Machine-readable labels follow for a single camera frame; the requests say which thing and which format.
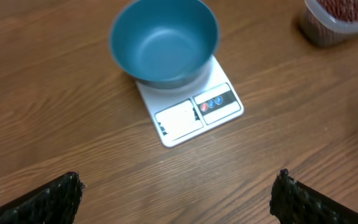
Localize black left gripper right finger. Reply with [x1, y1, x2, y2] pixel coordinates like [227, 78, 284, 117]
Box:
[269, 169, 358, 224]

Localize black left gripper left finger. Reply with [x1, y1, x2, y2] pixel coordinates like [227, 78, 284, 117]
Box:
[0, 172, 85, 224]

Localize white digital kitchen scale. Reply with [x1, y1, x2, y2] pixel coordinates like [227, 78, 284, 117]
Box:
[136, 56, 244, 147]

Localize blue metal bowl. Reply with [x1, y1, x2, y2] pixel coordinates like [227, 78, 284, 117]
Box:
[109, 0, 219, 90]

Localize clear plastic container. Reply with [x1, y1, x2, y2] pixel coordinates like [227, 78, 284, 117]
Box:
[298, 0, 358, 48]

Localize red beans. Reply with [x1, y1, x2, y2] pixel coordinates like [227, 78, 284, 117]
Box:
[303, 0, 358, 44]

